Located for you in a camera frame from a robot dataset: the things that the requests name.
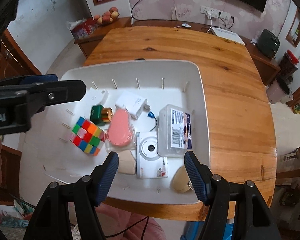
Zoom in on gold round compact case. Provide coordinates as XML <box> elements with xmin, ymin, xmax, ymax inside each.
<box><xmin>172</xmin><ymin>166</ymin><xmax>193</xmax><ymax>193</ymax></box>

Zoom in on white plastic gadget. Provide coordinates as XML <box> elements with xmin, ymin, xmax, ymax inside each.
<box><xmin>84</xmin><ymin>88</ymin><xmax>109</xmax><ymax>106</ymax></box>

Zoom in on green and gold bottle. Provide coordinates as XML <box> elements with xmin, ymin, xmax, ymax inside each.
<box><xmin>90</xmin><ymin>105</ymin><xmax>113</xmax><ymax>126</ymax></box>

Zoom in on beige angular object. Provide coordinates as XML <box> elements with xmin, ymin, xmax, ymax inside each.
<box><xmin>118</xmin><ymin>150</ymin><xmax>136</xmax><ymax>175</ymax></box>

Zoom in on pink silicone pouch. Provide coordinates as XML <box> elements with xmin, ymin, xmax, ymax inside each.
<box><xmin>107</xmin><ymin>108</ymin><xmax>133</xmax><ymax>147</ymax></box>

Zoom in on white charger block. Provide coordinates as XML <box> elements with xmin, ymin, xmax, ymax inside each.
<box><xmin>115</xmin><ymin>91</ymin><xmax>151</xmax><ymax>120</ymax></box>

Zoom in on clear box with label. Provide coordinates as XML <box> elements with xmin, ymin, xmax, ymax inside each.
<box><xmin>158</xmin><ymin>104</ymin><xmax>192</xmax><ymax>158</ymax></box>

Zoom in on small clear plastic box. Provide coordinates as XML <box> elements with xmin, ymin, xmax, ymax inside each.
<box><xmin>105</xmin><ymin>108</ymin><xmax>136</xmax><ymax>153</ymax></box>

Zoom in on colourful Rubik's cube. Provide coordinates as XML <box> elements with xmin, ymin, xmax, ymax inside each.
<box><xmin>69</xmin><ymin>117</ymin><xmax>106</xmax><ymax>156</ymax></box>

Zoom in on wooden side cabinet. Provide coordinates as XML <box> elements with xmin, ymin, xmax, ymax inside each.
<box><xmin>74</xmin><ymin>17</ymin><xmax>132</xmax><ymax>59</ymax></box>

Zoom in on red patterned gift bag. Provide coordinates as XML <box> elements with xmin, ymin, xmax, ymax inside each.
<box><xmin>66</xmin><ymin>18</ymin><xmax>97</xmax><ymax>40</ymax></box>

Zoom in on fruit bowl with peaches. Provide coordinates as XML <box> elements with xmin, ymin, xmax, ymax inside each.
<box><xmin>93</xmin><ymin>7</ymin><xmax>120</xmax><ymax>25</ymax></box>

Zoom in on grey trash bin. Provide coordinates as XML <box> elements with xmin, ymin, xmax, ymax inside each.
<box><xmin>266</xmin><ymin>77</ymin><xmax>293</xmax><ymax>104</ymax></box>

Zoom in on white plastic tray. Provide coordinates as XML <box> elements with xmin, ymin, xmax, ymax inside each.
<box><xmin>20</xmin><ymin>60</ymin><xmax>210</xmax><ymax>204</ymax></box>

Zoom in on long wooden TV bench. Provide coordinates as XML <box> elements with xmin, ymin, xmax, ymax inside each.
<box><xmin>133</xmin><ymin>20</ymin><xmax>280</xmax><ymax>86</ymax></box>

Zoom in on dark basket with red lid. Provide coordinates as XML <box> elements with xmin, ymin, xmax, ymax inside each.
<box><xmin>277</xmin><ymin>49</ymin><xmax>299</xmax><ymax>80</ymax></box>

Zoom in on black toaster appliance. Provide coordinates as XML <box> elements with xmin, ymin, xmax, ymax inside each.
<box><xmin>256</xmin><ymin>29</ymin><xmax>280</xmax><ymax>59</ymax></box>

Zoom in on white set-top box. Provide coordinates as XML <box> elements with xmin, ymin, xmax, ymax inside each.
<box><xmin>212</xmin><ymin>28</ymin><xmax>245</xmax><ymax>46</ymax></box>

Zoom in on white compact camera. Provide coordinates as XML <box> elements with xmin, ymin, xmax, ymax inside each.
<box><xmin>136</xmin><ymin>132</ymin><xmax>168</xmax><ymax>179</ymax></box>

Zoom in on white charging cable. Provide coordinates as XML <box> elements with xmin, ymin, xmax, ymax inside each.
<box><xmin>173</xmin><ymin>12</ymin><xmax>213</xmax><ymax>34</ymax></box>

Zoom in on wall power strip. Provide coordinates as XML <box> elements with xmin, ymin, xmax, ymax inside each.
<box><xmin>200</xmin><ymin>6</ymin><xmax>232</xmax><ymax>21</ymax></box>

